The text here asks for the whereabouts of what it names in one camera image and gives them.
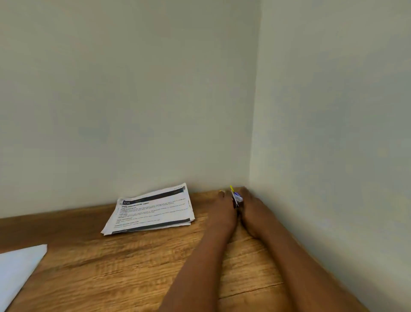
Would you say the person's right hand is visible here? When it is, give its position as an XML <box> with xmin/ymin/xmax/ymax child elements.
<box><xmin>239</xmin><ymin>187</ymin><xmax>273</xmax><ymax>240</ymax></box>

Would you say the person's left hand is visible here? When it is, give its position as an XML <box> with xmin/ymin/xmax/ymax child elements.
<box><xmin>208</xmin><ymin>190</ymin><xmax>239</xmax><ymax>235</ymax></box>

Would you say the small stapler with yellow tip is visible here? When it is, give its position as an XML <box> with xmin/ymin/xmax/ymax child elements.
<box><xmin>229</xmin><ymin>185</ymin><xmax>244</xmax><ymax>209</ymax></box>

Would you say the person's left forearm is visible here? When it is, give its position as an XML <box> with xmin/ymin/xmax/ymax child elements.
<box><xmin>159</xmin><ymin>225</ymin><xmax>237</xmax><ymax>312</ymax></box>

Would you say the person's right forearm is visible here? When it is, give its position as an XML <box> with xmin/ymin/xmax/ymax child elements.
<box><xmin>254</xmin><ymin>225</ymin><xmax>369</xmax><ymax>312</ymax></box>

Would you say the stack of printed paper sheets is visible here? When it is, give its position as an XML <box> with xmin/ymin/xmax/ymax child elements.
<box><xmin>101</xmin><ymin>183</ymin><xmax>196</xmax><ymax>236</ymax></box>

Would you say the blank white paper sheet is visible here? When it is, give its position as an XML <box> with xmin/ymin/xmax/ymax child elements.
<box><xmin>0</xmin><ymin>244</ymin><xmax>48</xmax><ymax>312</ymax></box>

